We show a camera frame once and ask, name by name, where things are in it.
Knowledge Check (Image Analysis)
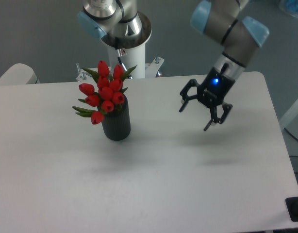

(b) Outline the black ribbed vase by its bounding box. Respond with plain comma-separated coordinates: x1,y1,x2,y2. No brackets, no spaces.
101,95,131,141

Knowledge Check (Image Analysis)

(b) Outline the blue plastic bag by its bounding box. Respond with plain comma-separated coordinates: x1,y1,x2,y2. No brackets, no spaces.
279,0,298,18

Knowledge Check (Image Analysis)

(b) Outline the white rounded chair part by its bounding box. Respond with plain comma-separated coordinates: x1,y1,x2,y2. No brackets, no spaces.
0,63,40,86

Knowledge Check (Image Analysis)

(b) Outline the red tulip bouquet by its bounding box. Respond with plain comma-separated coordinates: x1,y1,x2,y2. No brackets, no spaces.
72,60,136,125

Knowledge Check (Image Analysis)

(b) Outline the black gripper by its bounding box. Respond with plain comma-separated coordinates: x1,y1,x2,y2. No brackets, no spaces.
179,67,235,131

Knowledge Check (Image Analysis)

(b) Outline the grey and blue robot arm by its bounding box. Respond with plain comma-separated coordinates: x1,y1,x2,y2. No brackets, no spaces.
77,0,269,126

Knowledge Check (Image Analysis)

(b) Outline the black box at table edge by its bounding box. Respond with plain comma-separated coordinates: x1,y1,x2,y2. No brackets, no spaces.
285,197,298,222

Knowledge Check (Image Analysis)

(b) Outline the white furniture piece right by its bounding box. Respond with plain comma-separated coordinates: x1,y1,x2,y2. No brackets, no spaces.
279,99,298,131

